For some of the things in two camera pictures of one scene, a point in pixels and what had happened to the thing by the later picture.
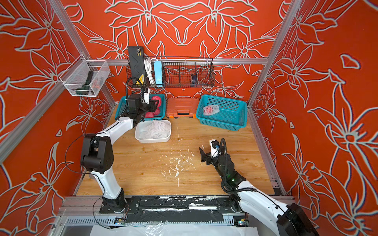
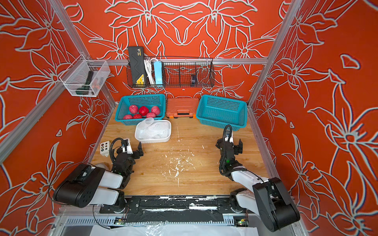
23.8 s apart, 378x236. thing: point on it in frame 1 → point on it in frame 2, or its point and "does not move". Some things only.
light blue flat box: x=158 y=73 does not move
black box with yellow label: x=136 y=58 does not move
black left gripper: x=152 y=105 → x=135 y=155
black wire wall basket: x=177 y=72 does not move
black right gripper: x=204 y=157 → x=238 y=149
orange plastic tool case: x=181 y=107 does not move
